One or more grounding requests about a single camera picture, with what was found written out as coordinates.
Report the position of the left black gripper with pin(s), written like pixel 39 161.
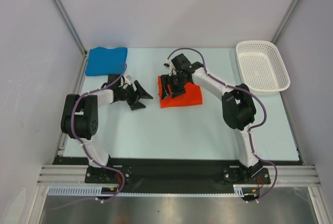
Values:
pixel 134 105

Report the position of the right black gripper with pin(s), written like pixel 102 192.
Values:
pixel 172 82

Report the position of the orange t shirt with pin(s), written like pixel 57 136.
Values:
pixel 191 97

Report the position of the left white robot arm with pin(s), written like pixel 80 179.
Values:
pixel 80 113

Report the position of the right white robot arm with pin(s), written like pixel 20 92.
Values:
pixel 238 109

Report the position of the folded blue t shirt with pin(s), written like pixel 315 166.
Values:
pixel 104 61

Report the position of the white plastic basket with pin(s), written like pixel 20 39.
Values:
pixel 261 67

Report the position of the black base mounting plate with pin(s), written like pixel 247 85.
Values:
pixel 192 186

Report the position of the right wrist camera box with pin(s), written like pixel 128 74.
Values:
pixel 177 64

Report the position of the white slotted cable duct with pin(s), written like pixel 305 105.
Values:
pixel 108 191

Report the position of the left aluminium corner post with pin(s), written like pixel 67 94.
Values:
pixel 69 25

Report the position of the aluminium corner post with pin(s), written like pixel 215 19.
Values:
pixel 285 20
pixel 69 25

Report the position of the right aluminium corner post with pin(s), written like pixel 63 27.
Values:
pixel 285 20

